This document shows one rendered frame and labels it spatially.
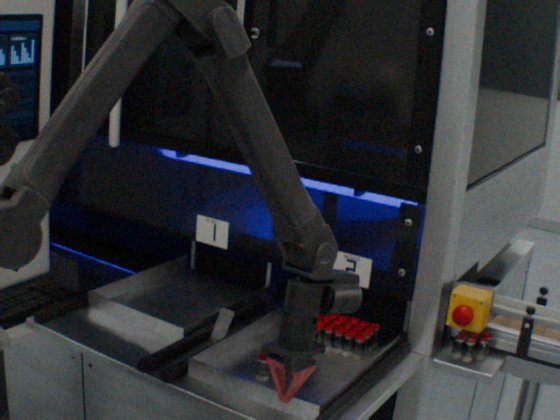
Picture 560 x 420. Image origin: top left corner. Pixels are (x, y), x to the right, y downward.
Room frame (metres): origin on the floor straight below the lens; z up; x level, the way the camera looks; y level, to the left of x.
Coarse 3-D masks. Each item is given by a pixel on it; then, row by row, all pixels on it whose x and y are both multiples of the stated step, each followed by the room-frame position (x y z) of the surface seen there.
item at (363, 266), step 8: (344, 256) 1.39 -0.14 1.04; (352, 256) 1.39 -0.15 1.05; (336, 264) 1.40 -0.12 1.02; (344, 264) 1.39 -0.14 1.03; (352, 264) 1.38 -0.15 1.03; (360, 264) 1.38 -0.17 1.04; (368, 264) 1.37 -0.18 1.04; (352, 272) 1.38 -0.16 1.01; (360, 272) 1.38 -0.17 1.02; (368, 272) 1.37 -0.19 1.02; (360, 280) 1.37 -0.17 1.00; (368, 280) 1.37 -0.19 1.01
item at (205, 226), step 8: (200, 216) 1.57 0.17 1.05; (200, 224) 1.57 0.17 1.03; (208, 224) 1.56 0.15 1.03; (216, 224) 1.55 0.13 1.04; (224, 224) 1.54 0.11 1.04; (200, 232) 1.57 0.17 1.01; (208, 232) 1.56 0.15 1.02; (216, 232) 1.55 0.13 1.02; (224, 232) 1.54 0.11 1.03; (200, 240) 1.57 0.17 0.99; (208, 240) 1.56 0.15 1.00; (216, 240) 1.55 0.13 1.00; (224, 240) 1.54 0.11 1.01; (224, 248) 1.54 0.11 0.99
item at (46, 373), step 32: (512, 256) 1.99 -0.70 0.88; (512, 288) 1.94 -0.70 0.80; (32, 352) 1.89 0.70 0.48; (64, 352) 1.81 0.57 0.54; (32, 384) 1.89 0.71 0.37; (64, 384) 1.82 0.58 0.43; (96, 384) 1.75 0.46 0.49; (128, 384) 1.69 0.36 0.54; (448, 384) 1.47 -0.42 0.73; (480, 384) 1.78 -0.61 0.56; (32, 416) 1.90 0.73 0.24; (64, 416) 1.82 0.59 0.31; (96, 416) 1.75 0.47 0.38; (128, 416) 1.69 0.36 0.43; (160, 416) 1.63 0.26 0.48; (192, 416) 1.58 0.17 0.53; (448, 416) 1.52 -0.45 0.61; (480, 416) 1.88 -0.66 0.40
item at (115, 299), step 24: (168, 264) 1.63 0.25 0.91; (96, 288) 1.42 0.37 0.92; (120, 288) 1.48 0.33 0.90; (144, 288) 1.53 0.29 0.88; (168, 288) 1.54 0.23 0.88; (192, 288) 1.56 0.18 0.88; (216, 288) 1.57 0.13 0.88; (240, 288) 1.58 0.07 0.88; (264, 288) 1.51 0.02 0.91; (120, 312) 1.35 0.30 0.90; (144, 312) 1.40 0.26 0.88; (168, 312) 1.41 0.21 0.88; (192, 312) 1.42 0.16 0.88; (216, 312) 1.36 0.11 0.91; (168, 336) 1.29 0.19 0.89
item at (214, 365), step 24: (240, 336) 1.29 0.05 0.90; (264, 336) 1.34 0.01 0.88; (192, 360) 1.14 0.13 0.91; (216, 360) 1.21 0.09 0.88; (240, 360) 1.22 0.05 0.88; (336, 360) 1.25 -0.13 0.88; (360, 360) 1.26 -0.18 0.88; (216, 384) 1.12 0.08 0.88; (240, 384) 1.09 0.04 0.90; (264, 384) 1.14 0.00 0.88; (288, 384) 1.14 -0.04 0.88; (312, 384) 1.15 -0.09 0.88; (336, 384) 1.16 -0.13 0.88; (288, 408) 1.05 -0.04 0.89; (312, 408) 1.03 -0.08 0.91
